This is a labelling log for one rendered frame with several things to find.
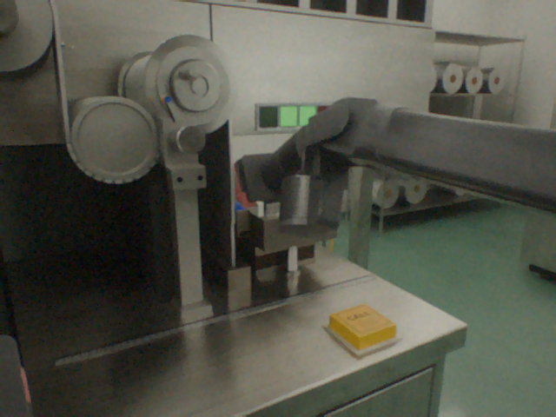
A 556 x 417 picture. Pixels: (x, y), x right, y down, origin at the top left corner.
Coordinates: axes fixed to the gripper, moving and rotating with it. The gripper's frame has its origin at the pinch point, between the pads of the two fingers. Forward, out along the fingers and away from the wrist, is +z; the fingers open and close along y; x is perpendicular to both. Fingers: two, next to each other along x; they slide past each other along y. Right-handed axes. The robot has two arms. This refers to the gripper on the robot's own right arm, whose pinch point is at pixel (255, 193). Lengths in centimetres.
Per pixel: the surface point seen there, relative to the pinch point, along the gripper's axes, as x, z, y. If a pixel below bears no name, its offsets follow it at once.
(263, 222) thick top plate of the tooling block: -4.0, 6.0, 3.0
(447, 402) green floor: -80, 82, 103
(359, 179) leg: 14, 59, 69
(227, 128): 12.3, 2.8, -1.2
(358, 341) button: -24.4, -9.0, 5.9
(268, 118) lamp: 26.5, 30.6, 22.2
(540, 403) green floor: -89, 66, 137
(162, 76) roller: 18.4, -2.9, -11.9
